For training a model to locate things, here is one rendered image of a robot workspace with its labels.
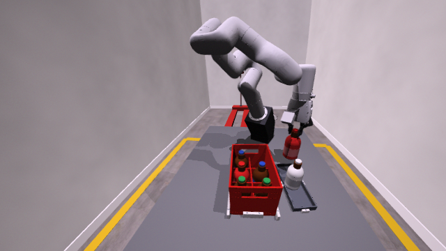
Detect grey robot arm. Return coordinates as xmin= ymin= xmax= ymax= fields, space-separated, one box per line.
xmin=190 ymin=17 xmax=316 ymax=121

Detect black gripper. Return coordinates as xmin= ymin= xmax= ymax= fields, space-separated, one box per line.
xmin=286 ymin=97 xmax=313 ymax=137

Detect white bottle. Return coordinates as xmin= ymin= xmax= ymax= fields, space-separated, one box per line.
xmin=284 ymin=159 xmax=304 ymax=190

